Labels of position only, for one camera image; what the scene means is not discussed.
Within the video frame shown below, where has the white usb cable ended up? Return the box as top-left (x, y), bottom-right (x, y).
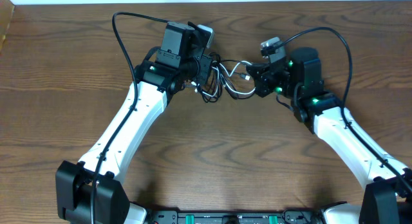
top-left (189, 60), bottom-right (258, 98)

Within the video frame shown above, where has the black usb cable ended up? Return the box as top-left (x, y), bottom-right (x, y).
top-left (185, 52), bottom-right (258, 104)

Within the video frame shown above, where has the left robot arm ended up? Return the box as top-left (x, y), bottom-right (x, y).
top-left (55, 21), bottom-right (214, 223)

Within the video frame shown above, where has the left camera black cable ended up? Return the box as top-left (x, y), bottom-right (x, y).
top-left (89, 11), bottom-right (171, 224)

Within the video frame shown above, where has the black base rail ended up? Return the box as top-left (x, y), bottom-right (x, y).
top-left (144, 210), bottom-right (323, 224)

